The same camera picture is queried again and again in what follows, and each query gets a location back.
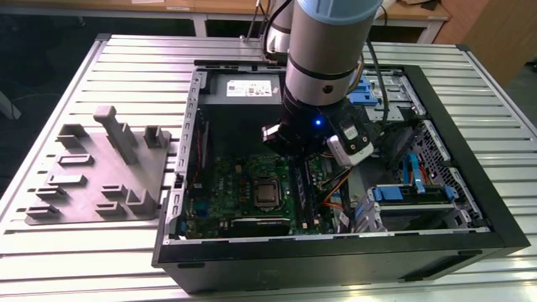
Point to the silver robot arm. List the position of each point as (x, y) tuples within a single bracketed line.
[(327, 47)]

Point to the RAM stick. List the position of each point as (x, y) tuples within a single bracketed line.
[(312, 188)]

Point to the CPU socket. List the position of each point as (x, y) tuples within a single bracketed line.
[(268, 179)]

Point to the silver power supply box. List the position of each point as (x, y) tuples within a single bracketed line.
[(247, 89)]

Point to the blue disk carrier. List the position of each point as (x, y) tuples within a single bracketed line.
[(388, 193), (366, 91)]

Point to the silver CPU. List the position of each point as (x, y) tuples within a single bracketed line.
[(267, 192)]

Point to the green motherboard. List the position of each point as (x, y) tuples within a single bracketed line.
[(235, 195)]

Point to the black graphics card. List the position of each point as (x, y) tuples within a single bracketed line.
[(260, 225)]

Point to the blue video port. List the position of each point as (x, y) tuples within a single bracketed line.
[(183, 227)]

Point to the black PC case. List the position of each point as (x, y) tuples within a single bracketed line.
[(336, 261)]

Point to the grey parts rack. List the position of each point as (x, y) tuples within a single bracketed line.
[(96, 188)]

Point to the wooden cabinet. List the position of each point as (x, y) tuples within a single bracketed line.
[(487, 25)]

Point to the wooden desk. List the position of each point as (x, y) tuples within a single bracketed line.
[(126, 7)]

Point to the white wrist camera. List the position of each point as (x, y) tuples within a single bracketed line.
[(351, 148)]

